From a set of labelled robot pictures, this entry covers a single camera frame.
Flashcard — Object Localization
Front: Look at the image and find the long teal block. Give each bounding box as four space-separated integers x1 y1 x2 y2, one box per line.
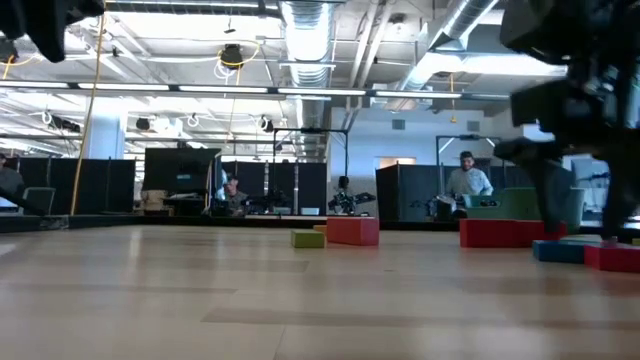
558 233 604 245

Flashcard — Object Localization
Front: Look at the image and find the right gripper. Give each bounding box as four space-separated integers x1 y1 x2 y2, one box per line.
493 63 640 240

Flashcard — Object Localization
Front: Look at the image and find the grey office chair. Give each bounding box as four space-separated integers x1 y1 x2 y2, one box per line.
22 186 57 216

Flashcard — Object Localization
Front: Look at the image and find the long LED light bar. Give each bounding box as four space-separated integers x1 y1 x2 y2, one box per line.
0 79 511 101

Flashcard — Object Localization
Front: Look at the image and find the silver slanted air duct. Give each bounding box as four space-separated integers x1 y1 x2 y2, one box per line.
397 0 501 94

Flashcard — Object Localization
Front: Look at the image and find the black metal gantry frame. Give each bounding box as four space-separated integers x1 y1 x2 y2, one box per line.
434 133 504 169
271 127 350 216

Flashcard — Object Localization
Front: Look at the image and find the grey background screen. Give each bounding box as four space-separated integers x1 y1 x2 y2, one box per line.
573 158 605 221

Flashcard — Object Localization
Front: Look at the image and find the green plastic bin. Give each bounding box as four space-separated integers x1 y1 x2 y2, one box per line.
464 187 586 235

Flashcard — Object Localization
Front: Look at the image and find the blue rectangular block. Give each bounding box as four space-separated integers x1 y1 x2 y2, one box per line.
531 239 586 265

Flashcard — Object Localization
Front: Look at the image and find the person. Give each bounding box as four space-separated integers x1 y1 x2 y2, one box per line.
222 175 250 217
444 150 495 197
0 153 26 202

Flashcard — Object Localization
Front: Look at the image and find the large black monitor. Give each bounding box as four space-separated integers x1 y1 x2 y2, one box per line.
143 146 223 197

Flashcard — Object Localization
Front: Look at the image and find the silver spiral air duct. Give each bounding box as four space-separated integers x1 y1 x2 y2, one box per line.
277 0 335 162

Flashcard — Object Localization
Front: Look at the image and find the red rectangular block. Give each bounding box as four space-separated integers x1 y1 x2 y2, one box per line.
514 218 547 249
583 242 640 274

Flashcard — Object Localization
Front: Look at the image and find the red-orange rectangular block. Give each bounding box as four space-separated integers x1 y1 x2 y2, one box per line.
543 221 570 242
326 216 381 247

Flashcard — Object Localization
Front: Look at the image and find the black ceiling cable reel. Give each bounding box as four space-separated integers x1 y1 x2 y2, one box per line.
218 43 245 70

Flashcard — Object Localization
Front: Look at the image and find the black aluminium table frame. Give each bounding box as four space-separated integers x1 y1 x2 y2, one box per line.
0 212 467 234

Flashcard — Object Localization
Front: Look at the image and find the yellow power cable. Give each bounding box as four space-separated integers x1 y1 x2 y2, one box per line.
69 12 108 215

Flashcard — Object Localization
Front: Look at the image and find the yellow hanging cord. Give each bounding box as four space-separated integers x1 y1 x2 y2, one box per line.
448 72 459 125

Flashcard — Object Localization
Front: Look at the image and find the long red block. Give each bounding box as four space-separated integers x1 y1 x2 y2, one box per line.
458 217 519 250

